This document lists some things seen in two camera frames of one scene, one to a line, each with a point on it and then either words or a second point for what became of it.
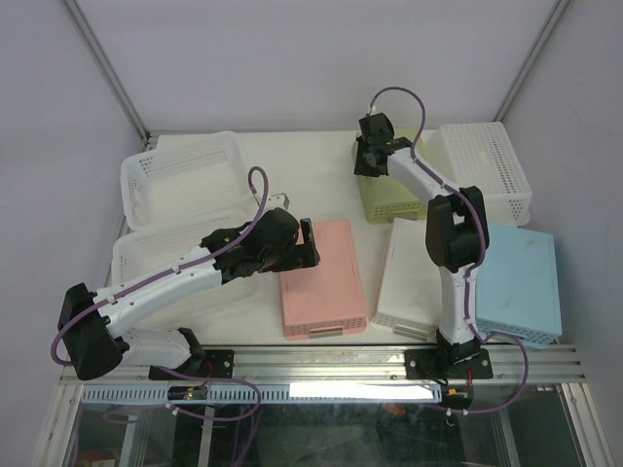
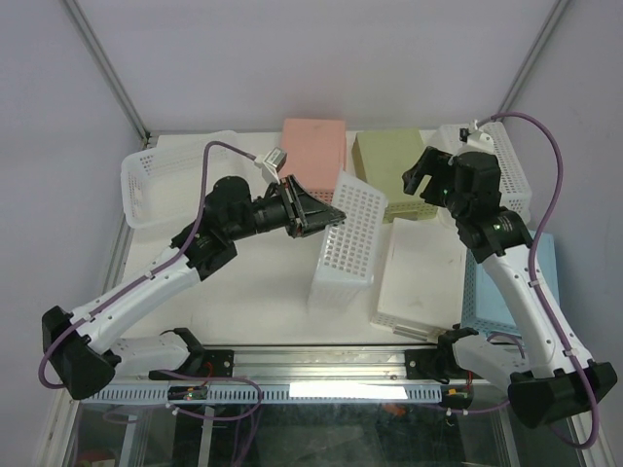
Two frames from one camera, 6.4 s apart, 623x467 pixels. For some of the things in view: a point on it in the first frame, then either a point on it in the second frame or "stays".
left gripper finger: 309,252 → 323,221
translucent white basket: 188,176 stays
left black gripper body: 285,260 → 295,221
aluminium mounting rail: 186,366 stays
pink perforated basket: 326,300 → 315,153
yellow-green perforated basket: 384,198 stays
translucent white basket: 241,310 → 348,262
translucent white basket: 480,155 stays
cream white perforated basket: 409,291 stays
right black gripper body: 362,164 → 448,175
